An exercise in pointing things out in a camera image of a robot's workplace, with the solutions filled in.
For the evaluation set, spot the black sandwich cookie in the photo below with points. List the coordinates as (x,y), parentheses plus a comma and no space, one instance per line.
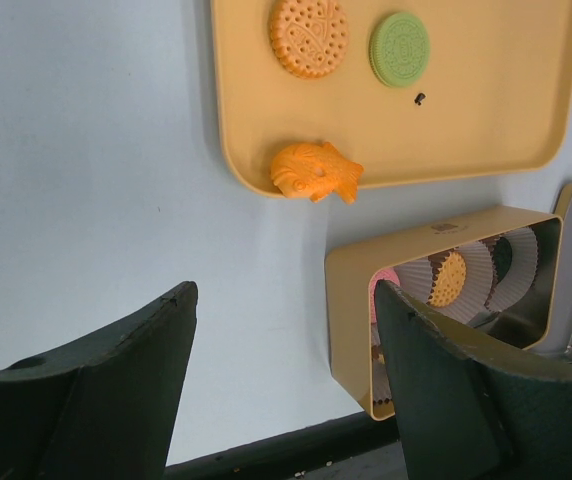
(502,257)

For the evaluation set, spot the small black crumb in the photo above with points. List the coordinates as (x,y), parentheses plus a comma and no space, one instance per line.
(419,99)

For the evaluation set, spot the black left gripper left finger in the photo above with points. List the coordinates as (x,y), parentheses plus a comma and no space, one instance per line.
(104,405)

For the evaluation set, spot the white paper cupcake liner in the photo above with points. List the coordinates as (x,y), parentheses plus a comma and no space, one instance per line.
(381,387)
(522,273)
(416,280)

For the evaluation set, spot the green sandwich cookie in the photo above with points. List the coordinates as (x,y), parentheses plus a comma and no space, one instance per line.
(399,50)

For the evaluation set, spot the yellow plastic tray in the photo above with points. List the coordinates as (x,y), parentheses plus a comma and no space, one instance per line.
(498,89)

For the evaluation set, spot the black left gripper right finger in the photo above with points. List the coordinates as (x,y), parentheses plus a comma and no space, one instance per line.
(467,405)

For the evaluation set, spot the yellow cookie tin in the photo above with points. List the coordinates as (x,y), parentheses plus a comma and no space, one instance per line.
(348,271)

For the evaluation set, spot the pink sandwich cookie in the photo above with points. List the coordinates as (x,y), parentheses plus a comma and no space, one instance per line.
(385,274)

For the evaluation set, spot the tan round biscuit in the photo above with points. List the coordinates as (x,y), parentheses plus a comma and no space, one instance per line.
(449,276)
(309,37)

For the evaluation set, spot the orange fish shaped cookie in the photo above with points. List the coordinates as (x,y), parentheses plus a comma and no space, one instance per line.
(314,171)

